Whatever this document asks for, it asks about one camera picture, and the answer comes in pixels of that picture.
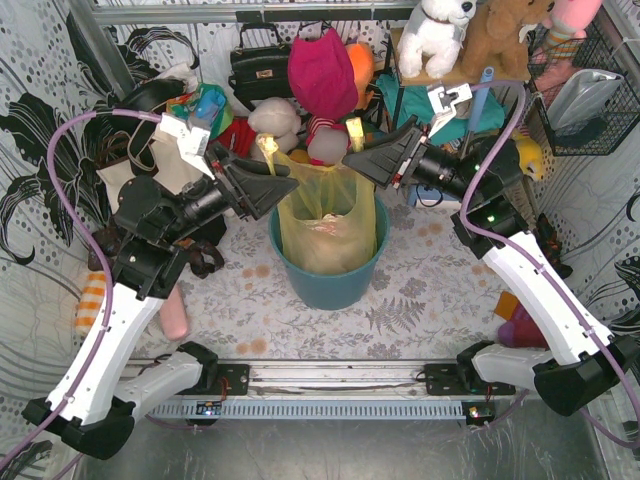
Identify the yellow trash bag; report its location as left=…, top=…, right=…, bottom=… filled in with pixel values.
left=256, top=134, right=378, bottom=275

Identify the teal trash bin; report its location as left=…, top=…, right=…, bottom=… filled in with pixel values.
left=268, top=195, right=391, bottom=311

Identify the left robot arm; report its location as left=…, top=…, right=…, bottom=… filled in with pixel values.
left=23, top=145, right=298, bottom=460

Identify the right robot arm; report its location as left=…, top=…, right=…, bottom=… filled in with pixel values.
left=343, top=121, right=639, bottom=416

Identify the brown leather bag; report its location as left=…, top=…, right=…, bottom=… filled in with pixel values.
left=92, top=217, right=227, bottom=279

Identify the cream canvas tote bag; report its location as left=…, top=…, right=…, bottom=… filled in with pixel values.
left=96, top=121, right=202, bottom=210

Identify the colourful printed bag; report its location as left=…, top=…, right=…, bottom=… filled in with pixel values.
left=166, top=83, right=234, bottom=140

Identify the magenta fabric bag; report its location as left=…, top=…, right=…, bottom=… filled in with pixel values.
left=287, top=27, right=358, bottom=120

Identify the teal folded cloth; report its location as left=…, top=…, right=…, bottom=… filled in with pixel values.
left=376, top=74, right=506, bottom=145

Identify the red garment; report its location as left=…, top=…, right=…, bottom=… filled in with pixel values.
left=216, top=117, right=256, bottom=157

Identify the blue floor sweeper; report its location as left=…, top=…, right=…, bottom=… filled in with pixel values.
left=407, top=83, right=490, bottom=200

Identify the cream plush bear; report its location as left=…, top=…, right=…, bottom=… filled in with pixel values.
left=248, top=97, right=302, bottom=153

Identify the white pink plush doll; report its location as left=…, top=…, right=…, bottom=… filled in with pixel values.
left=306, top=116, right=350, bottom=166

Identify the black metal shelf rack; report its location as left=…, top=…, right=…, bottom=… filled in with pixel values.
left=384, top=27, right=539, bottom=134

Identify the orange plush toy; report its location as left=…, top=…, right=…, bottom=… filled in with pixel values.
left=346, top=42, right=375, bottom=110

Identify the black leather handbag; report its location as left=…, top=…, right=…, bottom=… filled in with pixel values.
left=228, top=22, right=294, bottom=112

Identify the white plush dog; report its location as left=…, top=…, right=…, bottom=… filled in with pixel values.
left=398, top=0, right=477, bottom=79

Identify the brown teddy bear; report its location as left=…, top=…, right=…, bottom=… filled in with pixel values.
left=461, top=0, right=555, bottom=80

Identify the pink cylindrical plush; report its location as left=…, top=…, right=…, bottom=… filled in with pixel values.
left=159, top=285, right=189, bottom=341

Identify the orange checkered cloth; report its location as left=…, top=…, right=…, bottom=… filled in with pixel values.
left=75, top=271, right=106, bottom=336

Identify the silver foil pouch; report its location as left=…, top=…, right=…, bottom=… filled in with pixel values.
left=547, top=69, right=625, bottom=130

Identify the pink plush toy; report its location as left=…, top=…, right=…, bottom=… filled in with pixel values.
left=542, top=0, right=602, bottom=59

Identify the purple orange sock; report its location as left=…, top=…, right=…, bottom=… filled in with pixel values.
left=494, top=291, right=549, bottom=350

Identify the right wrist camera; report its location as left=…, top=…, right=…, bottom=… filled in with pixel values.
left=427, top=83, right=473, bottom=139

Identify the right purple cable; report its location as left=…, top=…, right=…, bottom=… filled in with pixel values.
left=459, top=79, right=640, bottom=449

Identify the purple cable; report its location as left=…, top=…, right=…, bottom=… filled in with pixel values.
left=0, top=108, right=166, bottom=469
left=459, top=79, right=640, bottom=449

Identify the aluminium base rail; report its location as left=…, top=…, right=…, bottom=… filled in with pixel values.
left=129, top=357, right=614, bottom=401

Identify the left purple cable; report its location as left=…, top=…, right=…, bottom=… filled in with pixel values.
left=0, top=108, right=166, bottom=469

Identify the black wire basket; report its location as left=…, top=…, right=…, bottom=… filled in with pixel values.
left=528, top=23, right=639, bottom=156

